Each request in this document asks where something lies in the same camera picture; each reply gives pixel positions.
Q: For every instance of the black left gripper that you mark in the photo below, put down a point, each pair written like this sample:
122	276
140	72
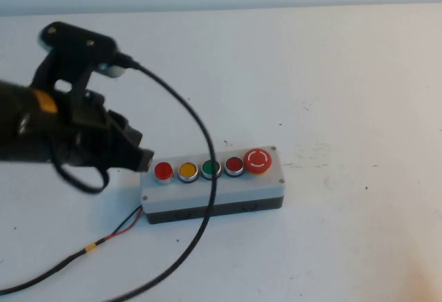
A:
88	132

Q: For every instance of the grey and black button box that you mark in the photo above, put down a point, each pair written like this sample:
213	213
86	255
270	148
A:
221	193

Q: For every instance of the red emergency stop mushroom button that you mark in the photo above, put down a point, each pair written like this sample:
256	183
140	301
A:
258	159

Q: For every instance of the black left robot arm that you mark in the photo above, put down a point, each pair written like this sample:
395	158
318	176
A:
24	125

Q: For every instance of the green push button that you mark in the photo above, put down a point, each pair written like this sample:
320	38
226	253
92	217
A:
208	168

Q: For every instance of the dark red flat push button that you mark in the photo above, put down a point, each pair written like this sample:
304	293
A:
234	165

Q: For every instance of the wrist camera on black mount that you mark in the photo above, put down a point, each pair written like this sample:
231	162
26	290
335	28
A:
76	48

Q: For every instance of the lit red raised push button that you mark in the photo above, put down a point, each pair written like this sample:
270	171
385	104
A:
163	170

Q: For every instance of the yellow push button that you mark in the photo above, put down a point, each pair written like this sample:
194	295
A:
188	171

